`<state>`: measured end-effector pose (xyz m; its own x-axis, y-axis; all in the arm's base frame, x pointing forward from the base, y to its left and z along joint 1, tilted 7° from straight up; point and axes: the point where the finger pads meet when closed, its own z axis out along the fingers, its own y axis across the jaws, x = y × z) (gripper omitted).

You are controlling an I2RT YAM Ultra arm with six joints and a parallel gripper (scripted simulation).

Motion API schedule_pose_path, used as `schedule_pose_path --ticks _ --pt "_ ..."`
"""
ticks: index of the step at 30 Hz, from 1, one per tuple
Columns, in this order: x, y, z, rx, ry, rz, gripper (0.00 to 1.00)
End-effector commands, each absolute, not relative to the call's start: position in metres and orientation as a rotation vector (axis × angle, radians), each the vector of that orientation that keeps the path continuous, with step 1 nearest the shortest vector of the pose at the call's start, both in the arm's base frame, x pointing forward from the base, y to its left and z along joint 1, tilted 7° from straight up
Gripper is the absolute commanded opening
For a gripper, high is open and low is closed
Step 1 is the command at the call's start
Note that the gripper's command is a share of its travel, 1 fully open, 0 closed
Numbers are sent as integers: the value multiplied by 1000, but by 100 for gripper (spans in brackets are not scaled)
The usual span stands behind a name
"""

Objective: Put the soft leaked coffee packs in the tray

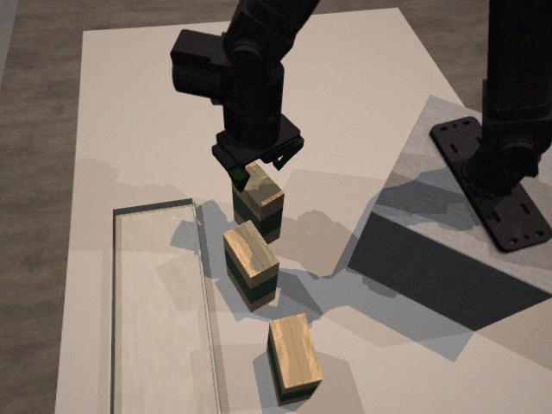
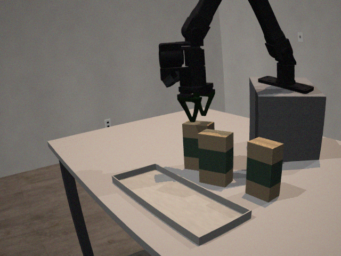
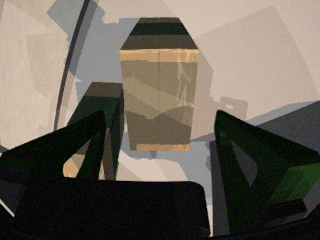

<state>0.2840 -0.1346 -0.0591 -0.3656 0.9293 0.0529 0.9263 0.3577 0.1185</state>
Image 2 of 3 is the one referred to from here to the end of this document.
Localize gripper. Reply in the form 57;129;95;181
177;66;215;122

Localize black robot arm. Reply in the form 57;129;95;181
159;0;314;94

